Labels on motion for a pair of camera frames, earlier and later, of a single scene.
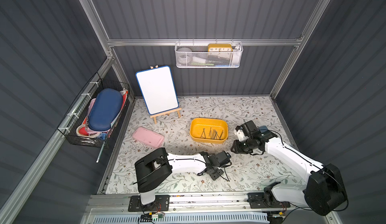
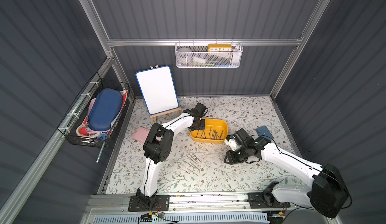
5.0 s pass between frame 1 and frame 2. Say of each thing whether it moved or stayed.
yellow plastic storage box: stayed
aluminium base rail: stayed
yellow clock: stayed
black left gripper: moved
